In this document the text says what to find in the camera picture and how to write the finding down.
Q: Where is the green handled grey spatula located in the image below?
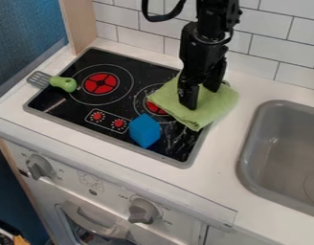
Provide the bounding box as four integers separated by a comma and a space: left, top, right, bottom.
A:
25, 70, 79, 94

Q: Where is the green cloth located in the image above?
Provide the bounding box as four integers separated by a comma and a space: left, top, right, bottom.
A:
145, 74, 240, 132

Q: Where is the blue block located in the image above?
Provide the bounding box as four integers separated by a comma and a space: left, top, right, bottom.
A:
127, 113, 163, 149

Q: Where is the toy stove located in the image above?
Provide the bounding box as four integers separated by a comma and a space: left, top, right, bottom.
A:
22, 47, 213, 169

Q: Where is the toy sink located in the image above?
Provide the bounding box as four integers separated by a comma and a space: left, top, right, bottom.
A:
235, 100, 314, 220

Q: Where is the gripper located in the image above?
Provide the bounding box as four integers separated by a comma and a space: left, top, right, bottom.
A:
176, 20, 231, 111

